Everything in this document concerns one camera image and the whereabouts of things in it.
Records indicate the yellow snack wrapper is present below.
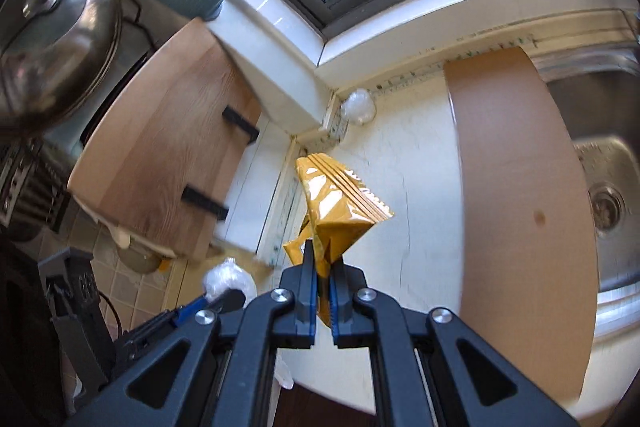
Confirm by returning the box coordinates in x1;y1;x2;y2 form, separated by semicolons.
283;153;394;326

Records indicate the stainless steel sink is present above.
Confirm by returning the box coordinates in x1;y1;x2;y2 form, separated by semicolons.
534;46;639;293

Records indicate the steel pot lid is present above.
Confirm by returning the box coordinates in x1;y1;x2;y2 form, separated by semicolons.
1;0;122;140

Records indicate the wooden cutting board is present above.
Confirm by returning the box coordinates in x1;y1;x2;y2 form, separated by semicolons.
67;18;262;260

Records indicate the clear plastic bag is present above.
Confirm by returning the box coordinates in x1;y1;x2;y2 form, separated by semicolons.
202;258;257;307

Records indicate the small clear plastic wad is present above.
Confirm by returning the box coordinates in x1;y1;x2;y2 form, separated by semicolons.
341;89;376;126

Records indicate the brown cardboard sheet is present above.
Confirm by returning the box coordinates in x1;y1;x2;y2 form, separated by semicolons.
445;48;599;402

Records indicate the black cutting board rack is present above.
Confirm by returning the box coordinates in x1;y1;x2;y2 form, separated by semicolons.
180;105;260;221

